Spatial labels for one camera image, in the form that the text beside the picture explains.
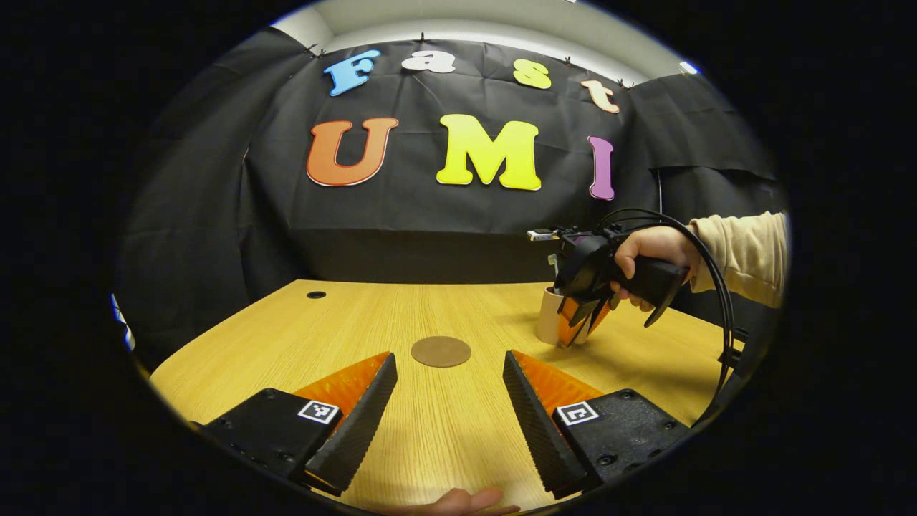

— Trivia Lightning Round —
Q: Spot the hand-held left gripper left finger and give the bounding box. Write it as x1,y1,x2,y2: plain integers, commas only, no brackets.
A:
197,351,398,497

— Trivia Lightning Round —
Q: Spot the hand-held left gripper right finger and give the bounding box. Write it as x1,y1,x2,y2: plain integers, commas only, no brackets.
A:
503,350,692,500

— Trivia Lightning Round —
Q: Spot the beige cup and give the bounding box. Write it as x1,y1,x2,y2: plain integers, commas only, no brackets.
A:
536,285,592,347

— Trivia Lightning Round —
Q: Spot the round brown coaster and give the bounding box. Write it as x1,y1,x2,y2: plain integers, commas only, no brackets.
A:
411,335,472,368

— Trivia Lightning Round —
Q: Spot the wooden desktop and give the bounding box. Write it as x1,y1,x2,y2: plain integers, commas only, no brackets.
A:
149,279,746,513

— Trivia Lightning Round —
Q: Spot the black backdrop cloth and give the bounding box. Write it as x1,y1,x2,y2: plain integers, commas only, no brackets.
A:
118,27,789,359

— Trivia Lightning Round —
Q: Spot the computer monitor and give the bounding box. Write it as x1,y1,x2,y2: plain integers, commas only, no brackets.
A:
111,294,135,352

